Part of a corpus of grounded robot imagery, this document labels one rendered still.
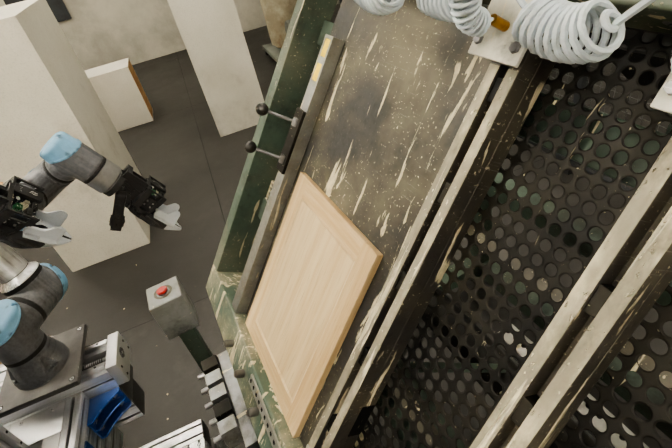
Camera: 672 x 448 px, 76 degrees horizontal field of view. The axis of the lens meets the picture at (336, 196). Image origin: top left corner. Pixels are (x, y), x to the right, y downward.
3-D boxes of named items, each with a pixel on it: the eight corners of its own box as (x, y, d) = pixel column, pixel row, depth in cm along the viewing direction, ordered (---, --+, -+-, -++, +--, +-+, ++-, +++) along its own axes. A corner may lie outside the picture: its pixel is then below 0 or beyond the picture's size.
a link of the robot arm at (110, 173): (83, 189, 98) (87, 173, 105) (101, 200, 101) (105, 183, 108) (105, 167, 98) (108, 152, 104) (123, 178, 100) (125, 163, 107)
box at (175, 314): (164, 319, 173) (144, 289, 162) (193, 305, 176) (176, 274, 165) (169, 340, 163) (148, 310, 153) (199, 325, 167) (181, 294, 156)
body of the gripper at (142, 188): (169, 202, 107) (126, 174, 100) (145, 225, 108) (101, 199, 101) (168, 186, 113) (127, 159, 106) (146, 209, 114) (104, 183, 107)
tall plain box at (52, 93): (84, 211, 404) (-46, 18, 303) (148, 188, 416) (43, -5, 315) (72, 272, 333) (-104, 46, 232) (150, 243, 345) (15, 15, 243)
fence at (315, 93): (242, 303, 154) (231, 304, 152) (337, 38, 124) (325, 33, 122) (246, 313, 150) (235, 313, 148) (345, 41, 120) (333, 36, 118)
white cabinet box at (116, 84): (109, 122, 583) (81, 71, 541) (152, 109, 594) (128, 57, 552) (107, 135, 547) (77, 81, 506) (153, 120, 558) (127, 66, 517)
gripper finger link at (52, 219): (87, 229, 83) (39, 210, 75) (66, 242, 84) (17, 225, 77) (88, 215, 84) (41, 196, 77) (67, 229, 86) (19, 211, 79)
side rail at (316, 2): (239, 264, 176) (212, 262, 170) (334, -15, 142) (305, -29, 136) (243, 272, 172) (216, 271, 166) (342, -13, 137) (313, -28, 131)
